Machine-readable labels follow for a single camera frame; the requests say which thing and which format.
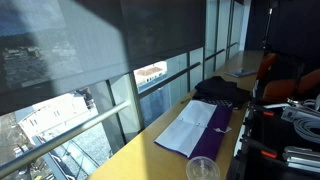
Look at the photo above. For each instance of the grey power strip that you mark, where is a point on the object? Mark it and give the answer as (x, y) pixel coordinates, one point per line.
(295, 115)

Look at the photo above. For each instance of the blue magazine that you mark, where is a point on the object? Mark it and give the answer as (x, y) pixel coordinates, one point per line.
(241, 72)

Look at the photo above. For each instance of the purple file folder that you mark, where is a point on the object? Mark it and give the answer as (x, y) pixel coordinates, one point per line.
(213, 136)

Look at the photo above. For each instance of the black white checkerboard card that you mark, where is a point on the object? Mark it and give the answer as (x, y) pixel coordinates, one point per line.
(218, 102)

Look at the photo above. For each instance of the black perforated breadboard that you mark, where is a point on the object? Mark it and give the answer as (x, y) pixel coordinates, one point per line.
(266, 133)

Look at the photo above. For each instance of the metal window handrail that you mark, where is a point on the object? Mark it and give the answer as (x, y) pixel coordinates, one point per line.
(66, 133)
(170, 80)

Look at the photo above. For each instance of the clear plastic cup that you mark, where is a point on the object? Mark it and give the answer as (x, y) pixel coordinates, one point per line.
(202, 169)

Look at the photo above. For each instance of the black camera stand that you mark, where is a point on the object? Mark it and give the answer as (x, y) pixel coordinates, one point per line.
(269, 20)

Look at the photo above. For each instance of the aluminium extrusion bar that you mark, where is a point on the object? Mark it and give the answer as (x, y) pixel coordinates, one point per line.
(301, 158)

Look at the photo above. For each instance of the white paper sheet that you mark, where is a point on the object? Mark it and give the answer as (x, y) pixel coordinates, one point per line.
(186, 128)

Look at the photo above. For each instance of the black folded cloth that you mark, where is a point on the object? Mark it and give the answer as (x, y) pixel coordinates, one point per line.
(220, 88)

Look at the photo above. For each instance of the grey roller blind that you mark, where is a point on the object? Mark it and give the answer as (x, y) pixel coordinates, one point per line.
(100, 43)

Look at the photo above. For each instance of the orange shell chair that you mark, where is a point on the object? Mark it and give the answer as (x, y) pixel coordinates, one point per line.
(280, 90)
(266, 65)

